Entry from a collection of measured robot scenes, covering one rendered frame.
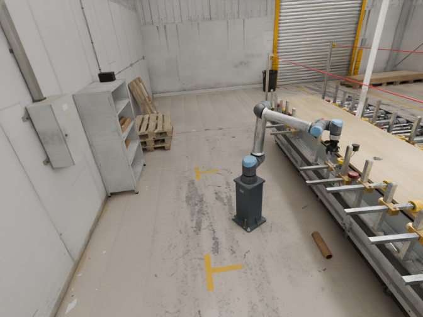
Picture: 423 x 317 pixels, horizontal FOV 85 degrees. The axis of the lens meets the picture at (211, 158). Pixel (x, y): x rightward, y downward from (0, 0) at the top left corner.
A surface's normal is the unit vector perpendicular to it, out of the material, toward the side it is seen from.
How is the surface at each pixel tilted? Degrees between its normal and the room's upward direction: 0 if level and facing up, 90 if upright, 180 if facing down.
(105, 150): 90
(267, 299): 0
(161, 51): 90
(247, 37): 90
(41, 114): 90
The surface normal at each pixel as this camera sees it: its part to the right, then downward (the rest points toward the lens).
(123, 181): 0.11, 0.47
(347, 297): -0.07, -0.88
